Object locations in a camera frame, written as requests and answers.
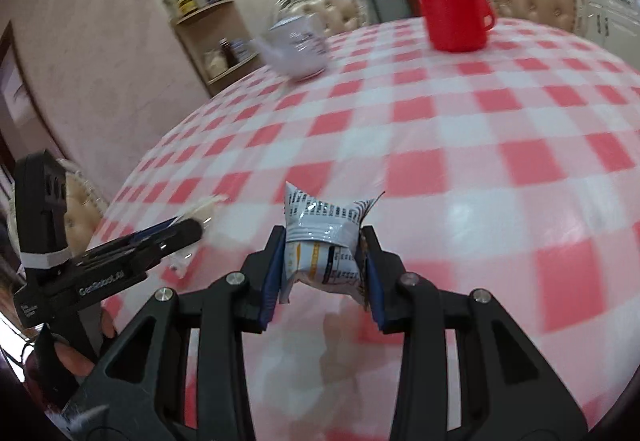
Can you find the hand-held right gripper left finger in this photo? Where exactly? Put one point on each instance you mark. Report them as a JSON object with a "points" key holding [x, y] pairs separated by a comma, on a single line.
{"points": [[268, 293]]}

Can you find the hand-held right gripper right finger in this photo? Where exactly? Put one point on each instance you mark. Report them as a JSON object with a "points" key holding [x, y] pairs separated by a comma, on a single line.
{"points": [[376, 301]]}

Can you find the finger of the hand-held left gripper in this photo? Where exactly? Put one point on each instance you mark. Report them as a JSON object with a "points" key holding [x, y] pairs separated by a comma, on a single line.
{"points": [[170, 241], [155, 230]]}

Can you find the pale snack packet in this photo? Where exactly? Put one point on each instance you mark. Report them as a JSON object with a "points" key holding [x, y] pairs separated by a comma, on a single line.
{"points": [[205, 208]]}

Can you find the white black-print snack packet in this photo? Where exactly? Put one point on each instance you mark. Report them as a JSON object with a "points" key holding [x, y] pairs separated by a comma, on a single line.
{"points": [[320, 231]]}

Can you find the person's left hand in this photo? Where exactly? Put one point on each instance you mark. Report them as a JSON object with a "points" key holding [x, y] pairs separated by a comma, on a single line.
{"points": [[75, 358]]}

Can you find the pale plastic bag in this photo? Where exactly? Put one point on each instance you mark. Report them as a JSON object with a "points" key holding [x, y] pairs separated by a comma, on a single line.
{"points": [[216, 63]]}

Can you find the brown bottle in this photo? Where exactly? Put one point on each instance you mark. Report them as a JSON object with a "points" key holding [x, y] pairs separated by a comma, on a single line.
{"points": [[228, 53]]}

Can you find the wooden corner shelf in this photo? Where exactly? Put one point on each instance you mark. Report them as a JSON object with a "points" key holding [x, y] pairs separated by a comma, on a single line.
{"points": [[195, 38]]}

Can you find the red white checkered tablecloth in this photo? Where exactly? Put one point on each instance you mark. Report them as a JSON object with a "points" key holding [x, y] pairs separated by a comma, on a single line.
{"points": [[500, 146]]}

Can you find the small blue box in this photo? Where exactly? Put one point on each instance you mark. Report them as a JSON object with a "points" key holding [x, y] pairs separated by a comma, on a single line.
{"points": [[240, 49]]}

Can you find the yellow jar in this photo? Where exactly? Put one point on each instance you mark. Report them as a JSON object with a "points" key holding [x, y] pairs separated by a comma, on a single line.
{"points": [[186, 4]]}

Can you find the white floral teapot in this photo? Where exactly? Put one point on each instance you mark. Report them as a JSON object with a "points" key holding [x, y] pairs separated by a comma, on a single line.
{"points": [[300, 46]]}

